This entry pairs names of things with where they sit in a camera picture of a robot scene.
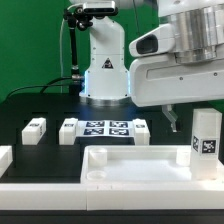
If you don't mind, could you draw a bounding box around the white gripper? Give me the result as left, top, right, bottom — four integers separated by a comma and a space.
129, 23, 224, 132

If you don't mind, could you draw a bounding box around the white front fence rail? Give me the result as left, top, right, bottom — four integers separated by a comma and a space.
0, 181, 224, 211

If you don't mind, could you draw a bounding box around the black cable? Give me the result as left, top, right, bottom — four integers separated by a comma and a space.
5, 77, 83, 99

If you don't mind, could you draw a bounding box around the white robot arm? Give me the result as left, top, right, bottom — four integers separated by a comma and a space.
70, 0, 224, 130

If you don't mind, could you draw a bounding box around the white desk top tray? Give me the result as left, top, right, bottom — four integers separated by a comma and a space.
80, 145, 224, 184

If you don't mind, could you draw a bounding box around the fiducial marker sheet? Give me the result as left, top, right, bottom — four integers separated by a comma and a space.
77, 120, 134, 137

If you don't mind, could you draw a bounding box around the white left fence block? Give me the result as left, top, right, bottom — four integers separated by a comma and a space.
0, 146, 13, 178

